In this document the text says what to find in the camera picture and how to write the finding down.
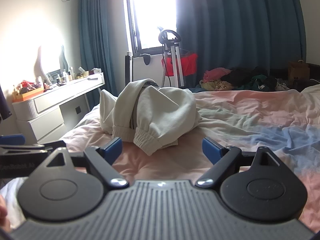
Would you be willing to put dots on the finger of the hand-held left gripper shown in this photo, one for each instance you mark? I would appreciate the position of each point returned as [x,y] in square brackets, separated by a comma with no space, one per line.
[11,139]

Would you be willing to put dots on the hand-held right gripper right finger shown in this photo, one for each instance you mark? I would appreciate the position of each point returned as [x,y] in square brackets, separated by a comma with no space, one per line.
[211,150]

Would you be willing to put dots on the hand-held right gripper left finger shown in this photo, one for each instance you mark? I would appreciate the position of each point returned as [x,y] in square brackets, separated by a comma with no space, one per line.
[113,148]

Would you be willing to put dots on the person's left hand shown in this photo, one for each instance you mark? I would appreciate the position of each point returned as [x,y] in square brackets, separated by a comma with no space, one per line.
[3,212]

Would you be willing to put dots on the dark hanging cloth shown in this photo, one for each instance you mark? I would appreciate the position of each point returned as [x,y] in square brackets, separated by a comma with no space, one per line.
[3,105]

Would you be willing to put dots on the orange tray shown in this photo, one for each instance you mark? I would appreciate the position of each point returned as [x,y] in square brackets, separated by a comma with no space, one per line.
[27,95]

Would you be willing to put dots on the pastel pink bed sheet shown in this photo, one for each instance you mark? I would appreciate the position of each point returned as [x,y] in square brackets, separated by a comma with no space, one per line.
[250,120]

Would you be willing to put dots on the white dressing table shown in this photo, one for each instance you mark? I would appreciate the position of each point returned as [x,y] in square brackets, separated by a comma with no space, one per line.
[47,105]

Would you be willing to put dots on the yellow garment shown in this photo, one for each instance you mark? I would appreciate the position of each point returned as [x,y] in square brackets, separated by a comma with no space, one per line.
[217,86]

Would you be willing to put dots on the pink garment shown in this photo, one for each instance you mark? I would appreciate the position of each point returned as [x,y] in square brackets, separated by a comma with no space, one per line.
[215,75]

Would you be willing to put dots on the small white box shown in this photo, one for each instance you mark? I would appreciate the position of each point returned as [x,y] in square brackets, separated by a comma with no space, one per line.
[96,71]

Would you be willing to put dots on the black garment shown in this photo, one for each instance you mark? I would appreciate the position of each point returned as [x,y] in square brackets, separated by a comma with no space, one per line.
[240,76]

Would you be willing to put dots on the group of cosmetic bottles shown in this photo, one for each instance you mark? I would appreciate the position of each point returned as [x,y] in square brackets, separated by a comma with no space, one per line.
[67,75]

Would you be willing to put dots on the green garment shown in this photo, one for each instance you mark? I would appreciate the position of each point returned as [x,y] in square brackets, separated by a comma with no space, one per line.
[258,78]

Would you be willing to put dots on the red garment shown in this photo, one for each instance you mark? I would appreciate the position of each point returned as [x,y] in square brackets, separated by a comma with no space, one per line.
[188,63]

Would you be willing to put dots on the garment steamer stand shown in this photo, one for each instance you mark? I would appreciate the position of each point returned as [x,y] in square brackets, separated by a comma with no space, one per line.
[175,55]

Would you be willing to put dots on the narrow teal curtain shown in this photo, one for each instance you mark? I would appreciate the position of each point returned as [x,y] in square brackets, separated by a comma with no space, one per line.
[100,42]

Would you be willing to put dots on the brown cardboard box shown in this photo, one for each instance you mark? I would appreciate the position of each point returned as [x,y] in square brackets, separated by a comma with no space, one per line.
[298,72]

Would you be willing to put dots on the wide teal curtain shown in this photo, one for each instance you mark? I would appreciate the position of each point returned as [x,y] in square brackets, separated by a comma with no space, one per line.
[237,30]

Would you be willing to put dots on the dark brown furniture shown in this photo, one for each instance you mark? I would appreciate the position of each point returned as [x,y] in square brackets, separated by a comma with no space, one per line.
[313,72]

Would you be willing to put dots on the window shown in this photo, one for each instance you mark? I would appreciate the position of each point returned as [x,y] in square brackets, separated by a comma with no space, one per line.
[152,10]

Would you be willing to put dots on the black wall outlet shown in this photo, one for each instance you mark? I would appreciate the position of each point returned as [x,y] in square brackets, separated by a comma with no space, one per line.
[78,110]

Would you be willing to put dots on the wavy frame mirror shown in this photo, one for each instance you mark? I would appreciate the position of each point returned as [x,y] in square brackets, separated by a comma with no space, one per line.
[53,73]

